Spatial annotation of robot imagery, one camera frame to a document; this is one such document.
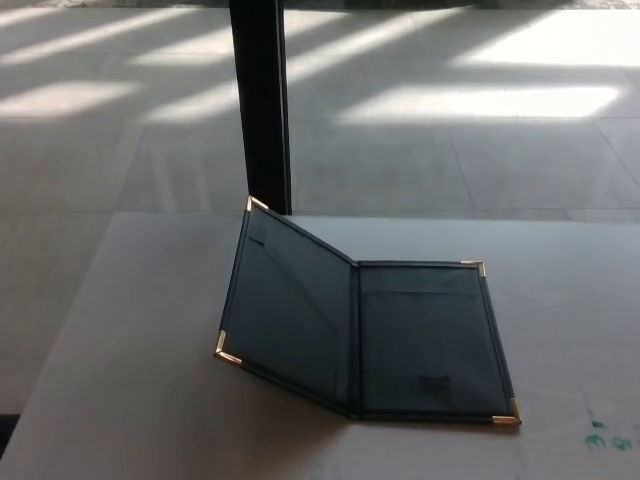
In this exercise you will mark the black diary with gold corners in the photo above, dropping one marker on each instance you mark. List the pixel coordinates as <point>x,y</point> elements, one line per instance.
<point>415,345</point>

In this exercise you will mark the black vertical post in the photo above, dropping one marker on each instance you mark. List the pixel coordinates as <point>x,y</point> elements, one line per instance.
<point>260,100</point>

